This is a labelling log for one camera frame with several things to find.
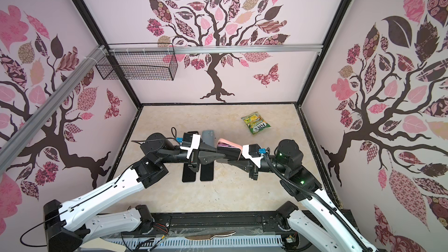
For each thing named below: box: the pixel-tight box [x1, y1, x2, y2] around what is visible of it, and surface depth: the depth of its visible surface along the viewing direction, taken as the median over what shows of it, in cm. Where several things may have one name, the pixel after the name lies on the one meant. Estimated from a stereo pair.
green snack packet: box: [240, 111, 272, 135], surface depth 109 cm
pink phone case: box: [216, 138, 243, 161], surface depth 48 cm
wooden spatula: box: [79, 237, 127, 252], surface depth 70 cm
